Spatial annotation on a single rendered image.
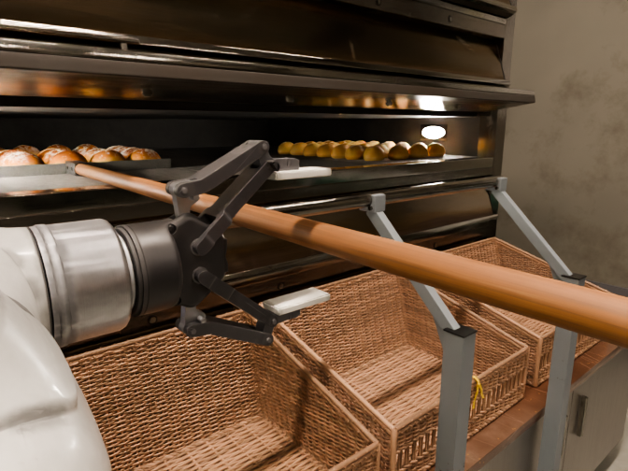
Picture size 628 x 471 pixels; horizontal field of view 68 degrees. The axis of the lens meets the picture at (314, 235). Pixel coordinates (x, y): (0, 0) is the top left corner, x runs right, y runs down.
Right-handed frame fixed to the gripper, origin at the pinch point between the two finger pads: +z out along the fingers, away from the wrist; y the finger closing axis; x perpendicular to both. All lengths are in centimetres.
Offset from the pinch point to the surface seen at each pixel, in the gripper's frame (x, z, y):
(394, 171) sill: -63, 87, 3
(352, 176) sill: -63, 68, 3
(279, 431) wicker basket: -43, 26, 60
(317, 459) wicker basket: -30, 26, 60
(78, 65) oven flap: -48, -9, -21
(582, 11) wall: -121, 360, -94
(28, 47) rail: -48, -16, -23
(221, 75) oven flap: -48, 17, -21
